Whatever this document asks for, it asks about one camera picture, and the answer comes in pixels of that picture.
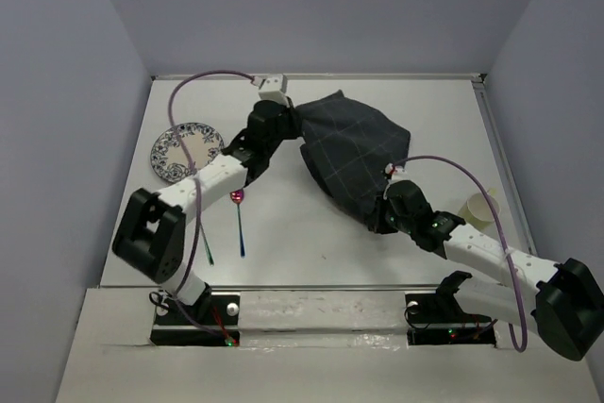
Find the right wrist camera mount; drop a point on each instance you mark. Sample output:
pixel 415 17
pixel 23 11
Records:
pixel 395 173

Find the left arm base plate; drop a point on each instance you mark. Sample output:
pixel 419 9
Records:
pixel 213 323

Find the iridescent fork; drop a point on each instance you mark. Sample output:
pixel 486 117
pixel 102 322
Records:
pixel 206 244

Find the iridescent spoon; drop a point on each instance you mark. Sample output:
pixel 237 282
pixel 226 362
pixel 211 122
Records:
pixel 237 198

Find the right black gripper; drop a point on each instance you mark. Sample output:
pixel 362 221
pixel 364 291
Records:
pixel 376 219

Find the dark checked cloth napkin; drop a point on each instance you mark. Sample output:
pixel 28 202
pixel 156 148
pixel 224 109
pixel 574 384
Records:
pixel 346 147

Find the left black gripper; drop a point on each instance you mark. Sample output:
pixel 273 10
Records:
pixel 293 120

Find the pale yellow paper cup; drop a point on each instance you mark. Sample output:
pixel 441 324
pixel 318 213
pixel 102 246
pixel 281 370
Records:
pixel 476 210

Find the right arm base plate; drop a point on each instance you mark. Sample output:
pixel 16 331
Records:
pixel 437 319

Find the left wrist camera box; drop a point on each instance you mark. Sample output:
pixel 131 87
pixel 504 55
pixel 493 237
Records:
pixel 273 88

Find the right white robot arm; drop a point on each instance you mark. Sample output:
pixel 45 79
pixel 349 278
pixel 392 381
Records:
pixel 560 302

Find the blue floral plate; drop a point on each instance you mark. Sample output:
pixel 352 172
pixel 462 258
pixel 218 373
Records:
pixel 169 162

